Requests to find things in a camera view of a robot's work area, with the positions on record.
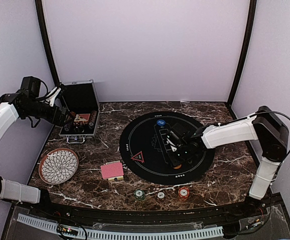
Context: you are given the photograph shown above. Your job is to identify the blue small blind button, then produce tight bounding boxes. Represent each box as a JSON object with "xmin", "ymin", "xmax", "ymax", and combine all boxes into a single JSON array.
[{"xmin": 156, "ymin": 119, "xmax": 166, "ymax": 126}]

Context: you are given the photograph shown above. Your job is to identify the red 5 chip stack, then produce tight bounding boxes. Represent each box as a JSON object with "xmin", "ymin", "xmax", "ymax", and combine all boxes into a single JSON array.
[{"xmin": 178, "ymin": 186, "xmax": 190, "ymax": 201}]

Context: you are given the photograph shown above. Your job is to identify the red triangle all-in marker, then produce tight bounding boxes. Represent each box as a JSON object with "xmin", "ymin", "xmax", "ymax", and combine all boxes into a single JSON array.
[{"xmin": 131, "ymin": 151, "xmax": 145, "ymax": 163}]

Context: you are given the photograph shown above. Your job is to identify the black orange 100 chip stack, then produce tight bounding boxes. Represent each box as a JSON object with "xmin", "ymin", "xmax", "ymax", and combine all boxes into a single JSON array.
[{"xmin": 156, "ymin": 191, "xmax": 166, "ymax": 200}]

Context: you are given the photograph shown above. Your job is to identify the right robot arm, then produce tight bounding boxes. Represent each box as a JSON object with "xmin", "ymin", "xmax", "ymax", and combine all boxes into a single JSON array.
[{"xmin": 166, "ymin": 105, "xmax": 289, "ymax": 217}]

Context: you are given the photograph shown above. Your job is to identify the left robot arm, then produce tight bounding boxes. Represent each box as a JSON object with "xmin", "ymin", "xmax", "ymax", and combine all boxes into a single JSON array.
[{"xmin": 0, "ymin": 92, "xmax": 71, "ymax": 218}]

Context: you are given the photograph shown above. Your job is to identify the orange chip roll in case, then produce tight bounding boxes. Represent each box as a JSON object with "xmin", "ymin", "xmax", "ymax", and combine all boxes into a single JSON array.
[{"xmin": 69, "ymin": 111, "xmax": 76, "ymax": 120}]

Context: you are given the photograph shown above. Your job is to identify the purple chip roll in case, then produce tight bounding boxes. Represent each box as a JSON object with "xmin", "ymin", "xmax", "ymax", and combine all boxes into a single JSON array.
[{"xmin": 63, "ymin": 122, "xmax": 72, "ymax": 132}]

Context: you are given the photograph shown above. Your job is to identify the red card box in case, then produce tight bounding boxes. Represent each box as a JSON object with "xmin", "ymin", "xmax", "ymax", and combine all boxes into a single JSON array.
[{"xmin": 73, "ymin": 113, "xmax": 91, "ymax": 126}]

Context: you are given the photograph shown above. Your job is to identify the aluminium poker chip case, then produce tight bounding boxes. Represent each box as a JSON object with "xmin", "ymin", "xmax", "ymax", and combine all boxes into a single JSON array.
[{"xmin": 59, "ymin": 79, "xmax": 100, "ymax": 144}]

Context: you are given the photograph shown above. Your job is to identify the brown chip roll in case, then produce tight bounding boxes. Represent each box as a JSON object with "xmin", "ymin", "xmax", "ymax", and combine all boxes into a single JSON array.
[{"xmin": 88, "ymin": 110, "xmax": 98, "ymax": 129}]

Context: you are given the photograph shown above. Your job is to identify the black round poker mat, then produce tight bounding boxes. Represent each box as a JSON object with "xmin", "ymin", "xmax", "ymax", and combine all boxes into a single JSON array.
[{"xmin": 119, "ymin": 111, "xmax": 215, "ymax": 185}]

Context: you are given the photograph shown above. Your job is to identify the floral ceramic plate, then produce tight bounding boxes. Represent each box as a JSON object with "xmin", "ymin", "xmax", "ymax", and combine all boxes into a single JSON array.
[{"xmin": 38, "ymin": 148, "xmax": 79, "ymax": 185}]

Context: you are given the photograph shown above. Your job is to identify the green 20 chip stack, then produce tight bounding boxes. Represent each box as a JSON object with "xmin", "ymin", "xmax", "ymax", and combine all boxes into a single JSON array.
[{"xmin": 134, "ymin": 189, "xmax": 145, "ymax": 201}]

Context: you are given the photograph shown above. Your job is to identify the red-backed card deck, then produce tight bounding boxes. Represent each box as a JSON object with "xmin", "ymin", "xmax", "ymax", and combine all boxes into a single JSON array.
[{"xmin": 100, "ymin": 161, "xmax": 124, "ymax": 180}]

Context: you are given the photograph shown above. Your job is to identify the gold blue card box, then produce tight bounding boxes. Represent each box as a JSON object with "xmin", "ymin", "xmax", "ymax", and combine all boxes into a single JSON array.
[{"xmin": 107, "ymin": 175, "xmax": 124, "ymax": 182}]

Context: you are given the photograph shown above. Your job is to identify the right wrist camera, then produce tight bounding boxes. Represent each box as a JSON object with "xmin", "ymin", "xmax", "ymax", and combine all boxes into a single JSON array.
[{"xmin": 167, "ymin": 134, "xmax": 179, "ymax": 152}]

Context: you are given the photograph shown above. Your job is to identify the white slotted cable duct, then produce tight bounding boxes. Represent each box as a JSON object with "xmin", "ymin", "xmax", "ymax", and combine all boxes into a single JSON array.
[{"xmin": 16, "ymin": 213, "xmax": 225, "ymax": 240}]

